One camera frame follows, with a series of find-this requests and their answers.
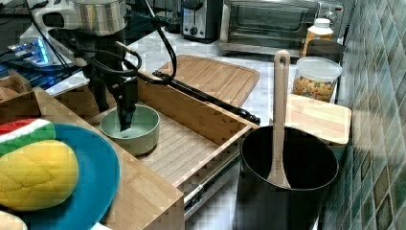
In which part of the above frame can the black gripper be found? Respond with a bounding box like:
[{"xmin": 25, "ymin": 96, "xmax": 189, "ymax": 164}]
[{"xmin": 76, "ymin": 31, "xmax": 136, "ymax": 131}]

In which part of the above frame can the pale green cup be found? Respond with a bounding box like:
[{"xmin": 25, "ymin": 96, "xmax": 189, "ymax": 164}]
[{"xmin": 100, "ymin": 104, "xmax": 160, "ymax": 156}]

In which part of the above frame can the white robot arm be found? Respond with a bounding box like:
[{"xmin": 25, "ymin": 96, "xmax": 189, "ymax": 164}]
[{"xmin": 23, "ymin": 0, "xmax": 138, "ymax": 130}]

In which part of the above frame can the open bamboo drawer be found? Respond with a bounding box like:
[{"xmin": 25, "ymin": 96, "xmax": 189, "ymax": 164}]
[{"xmin": 54, "ymin": 70, "xmax": 259, "ymax": 190}]

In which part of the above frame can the dark empty cup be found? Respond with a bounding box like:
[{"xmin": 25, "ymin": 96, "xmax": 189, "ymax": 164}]
[{"xmin": 306, "ymin": 39, "xmax": 345, "ymax": 63}]

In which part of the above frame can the teal plate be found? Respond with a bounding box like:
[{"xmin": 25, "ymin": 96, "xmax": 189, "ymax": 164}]
[{"xmin": 13, "ymin": 124, "xmax": 120, "ymax": 230}]

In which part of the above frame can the yellow plush bun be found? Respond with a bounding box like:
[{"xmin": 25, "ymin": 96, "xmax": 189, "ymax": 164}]
[{"xmin": 0, "ymin": 140, "xmax": 79, "ymax": 211}]

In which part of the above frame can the large bamboo cutting board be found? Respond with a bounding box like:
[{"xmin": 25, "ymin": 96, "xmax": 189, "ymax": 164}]
[{"xmin": 175, "ymin": 55, "xmax": 259, "ymax": 106}]

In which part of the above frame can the plush watermelon slice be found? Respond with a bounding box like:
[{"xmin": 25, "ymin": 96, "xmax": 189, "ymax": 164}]
[{"xmin": 0, "ymin": 119, "xmax": 56, "ymax": 156}]

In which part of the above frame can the black toaster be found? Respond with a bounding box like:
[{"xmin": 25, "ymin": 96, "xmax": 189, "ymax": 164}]
[{"xmin": 181, "ymin": 0, "xmax": 223, "ymax": 43}]

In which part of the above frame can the silver toaster oven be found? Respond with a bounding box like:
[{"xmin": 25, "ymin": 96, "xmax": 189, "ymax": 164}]
[{"xmin": 219, "ymin": 0, "xmax": 345, "ymax": 58}]

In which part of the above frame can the wooden spatula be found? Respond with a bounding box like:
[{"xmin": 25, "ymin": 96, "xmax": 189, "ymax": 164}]
[{"xmin": 267, "ymin": 50, "xmax": 290, "ymax": 188}]

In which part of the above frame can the black utensil bucket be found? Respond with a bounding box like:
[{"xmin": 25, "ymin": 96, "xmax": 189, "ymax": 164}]
[{"xmin": 233, "ymin": 126, "xmax": 339, "ymax": 230}]

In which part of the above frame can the clear pasta jar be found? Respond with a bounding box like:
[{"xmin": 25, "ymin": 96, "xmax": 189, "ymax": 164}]
[{"xmin": 292, "ymin": 57, "xmax": 342, "ymax": 103}]

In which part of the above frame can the white-lidded spice bottle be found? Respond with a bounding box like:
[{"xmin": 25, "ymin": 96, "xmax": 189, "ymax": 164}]
[{"xmin": 302, "ymin": 18, "xmax": 333, "ymax": 57}]

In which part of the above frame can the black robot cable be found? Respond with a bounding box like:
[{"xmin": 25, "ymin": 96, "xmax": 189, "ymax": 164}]
[{"xmin": 79, "ymin": 0, "xmax": 178, "ymax": 86}]

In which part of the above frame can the black drawer slide rail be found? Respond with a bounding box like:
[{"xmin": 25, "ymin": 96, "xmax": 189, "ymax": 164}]
[{"xmin": 169, "ymin": 79, "xmax": 260, "ymax": 125}]

